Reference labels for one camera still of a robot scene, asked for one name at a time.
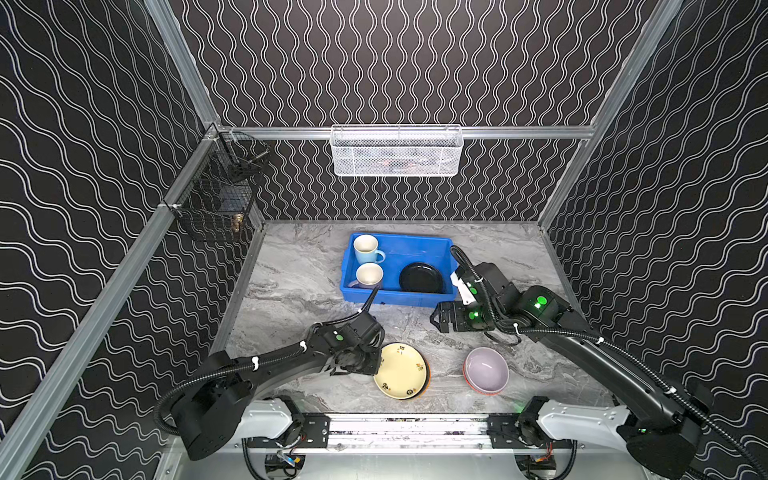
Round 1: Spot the light blue mug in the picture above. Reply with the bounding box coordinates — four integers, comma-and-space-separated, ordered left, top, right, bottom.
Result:
353, 234, 386, 265

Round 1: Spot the blue plastic bin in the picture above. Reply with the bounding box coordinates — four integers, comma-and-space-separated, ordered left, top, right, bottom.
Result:
373, 233, 458, 308

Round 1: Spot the yellow floral plate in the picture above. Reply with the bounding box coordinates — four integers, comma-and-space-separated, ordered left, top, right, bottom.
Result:
374, 343, 430, 400

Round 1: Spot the purple cream mug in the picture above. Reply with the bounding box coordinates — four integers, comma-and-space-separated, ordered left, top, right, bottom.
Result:
347, 262, 384, 289

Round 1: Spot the white wire mesh basket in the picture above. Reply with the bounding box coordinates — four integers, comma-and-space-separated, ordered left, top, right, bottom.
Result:
329, 124, 464, 177

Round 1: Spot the lavender bowl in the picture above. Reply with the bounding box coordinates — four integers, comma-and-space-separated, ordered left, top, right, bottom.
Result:
462, 347, 509, 396

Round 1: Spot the black wire basket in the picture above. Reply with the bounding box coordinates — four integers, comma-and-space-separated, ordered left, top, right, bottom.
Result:
161, 123, 272, 244

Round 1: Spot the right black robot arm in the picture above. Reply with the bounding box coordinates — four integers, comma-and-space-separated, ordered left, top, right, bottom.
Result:
430, 245, 767, 479

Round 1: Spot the black glossy plate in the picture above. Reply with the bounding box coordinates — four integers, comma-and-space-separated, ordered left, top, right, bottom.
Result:
399, 262, 444, 294

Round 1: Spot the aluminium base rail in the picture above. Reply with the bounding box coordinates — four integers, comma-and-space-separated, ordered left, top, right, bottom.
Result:
161, 411, 649, 455

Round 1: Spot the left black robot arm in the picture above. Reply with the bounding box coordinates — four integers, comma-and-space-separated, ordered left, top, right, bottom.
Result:
153, 288, 385, 460

